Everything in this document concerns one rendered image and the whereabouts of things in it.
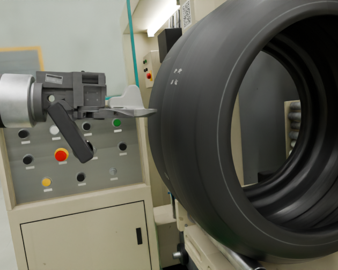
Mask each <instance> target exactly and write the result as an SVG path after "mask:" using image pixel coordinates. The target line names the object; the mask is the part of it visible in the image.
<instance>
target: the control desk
mask: <svg viewBox="0 0 338 270"><path fill-rule="evenodd" d="M75 123H76V124H77V126H78V128H79V129H80V131H81V132H82V134H83V136H84V137H85V139H86V140H88V141H89V142H90V143H91V144H92V146H93V151H94V156H93V159H91V160H89V161H87V162H86V163H81V162H80V161H79V159H78V158H76V157H75V156H74V155H73V153H72V149H71V147H70V146H69V144H68V143H67V141H66V140H65V138H64V137H63V136H62V134H61V132H60V131H59V129H58V128H57V126H56V125H55V123H54V122H53V120H52V119H51V117H50V116H49V114H48V113H47V119H46V122H37V123H36V125H35V127H8V128H0V179H1V184H2V190H3V195H4V201H5V207H6V211H7V214H8V220H9V225H10V231H11V237H12V242H13V248H14V253H15V257H16V262H17V268H18V270H160V266H159V256H158V246H157V236H156V227H155V217H154V212H153V202H152V192H151V186H150V185H151V182H150V172H149V163H148V153H147V147H146V137H145V128H144V118H143V117H140V118H105V119H104V120H78V119H77V120H76V121H75Z"/></svg>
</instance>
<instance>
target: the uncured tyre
mask: <svg viewBox="0 0 338 270"><path fill-rule="evenodd" d="M260 51H263V52H265V53H267V54H269V55H270V56H272V57H274V58H275V59H276V60H278V61H279V62H280V63H281V64H282V65H283V66H284V67H285V69H286V70H287V71H288V73H289V74H290V76H291V78H292V79H293V81H294V83H295V85H296V88H297V91H298V94H299V99H300V106H301V122H300V129H299V134H298V138H297V141H296V143H295V146H294V148H293V150H292V152H291V153H290V155H289V157H288V158H287V160H286V161H285V162H284V163H283V164H282V166H281V167H280V168H279V169H278V170H277V171H276V172H274V173H273V174H272V175H271V176H269V177H268V178H266V179H264V180H263V181H261V182H258V183H256V184H253V185H250V186H245V187H241V185H240V183H239V180H238V177H237V174H236V170H235V167H234V163H233V158H232V150H231V122H232V114H233V109H234V104H235V101H236V97H237V94H238V91H239V88H240V85H241V83H242V81H243V78H244V76H245V74H246V72H247V70H248V69H249V67H250V65H251V64H252V62H253V61H254V59H255V58H256V56H257V55H258V53H259V52H260ZM170 57H171V58H170ZM168 58H170V59H168ZM166 59H168V60H166ZM164 60H166V61H165V62H163V63H162V64H161V66H160V68H159V70H158V73H157V75H156V78H155V81H154V83H153V87H152V91H151V95H150V100H149V107H148V109H157V112H156V113H155V114H153V115H151V116H150V117H148V137H149V144H150V149H151V153H152V157H153V160H154V163H155V165H156V168H157V170H158V172H159V174H160V176H161V178H162V180H163V182H164V184H165V185H166V187H167V188H168V190H169V191H170V193H171V194H172V195H173V196H174V197H175V198H176V200H177V201H178V202H179V203H180V204H181V205H182V206H183V207H184V209H185V210H186V211H187V212H188V213H189V214H190V215H191V216H192V217H193V219H194V220H195V221H196V222H197V223H198V224H199V225H200V226H201V227H202V228H203V229H204V230H205V231H206V232H207V233H208V234H209V235H210V236H211V237H212V238H214V239H215V240H216V241H218V242H219V243H221V244H222V245H224V246H226V247H227V248H229V249H231V250H233V251H235V252H238V253H240V254H243V255H245V256H247V257H250V258H252V259H255V260H259V261H263V262H267V263H272V264H298V263H305V262H308V261H312V260H316V259H320V258H322V257H325V256H328V255H330V254H332V253H335V252H337V251H338V0H227V1H225V2H224V3H223V4H221V5H220V6H219V7H217V8H216V9H214V10H213V11H212V12H210V13H209V14H208V15H206V16H205V17H204V18H202V19H201V20H200V21H198V22H197V23H196V24H194V25H193V26H192V27H191V28H189V29H188V30H187V31H186V32H185V33H184V34H183V35H182V36H181V37H180V38H179V39H178V40H177V42H176V43H175V44H174V45H173V47H172V48H171V49H170V51H169V52H168V54H167V55H166V57H165V59H164ZM164 60H163V61H164ZM176 66H184V68H183V71H182V73H181V76H180V80H179V83H178V87H177V88H174V87H170V88H169V86H170V83H171V79H172V76H173V73H174V70H175V68H176ZM163 170H165V171H166V172H167V175H168V178H169V180H170V182H169V181H168V180H167V179H166V176H165V173H164V171H163Z"/></svg>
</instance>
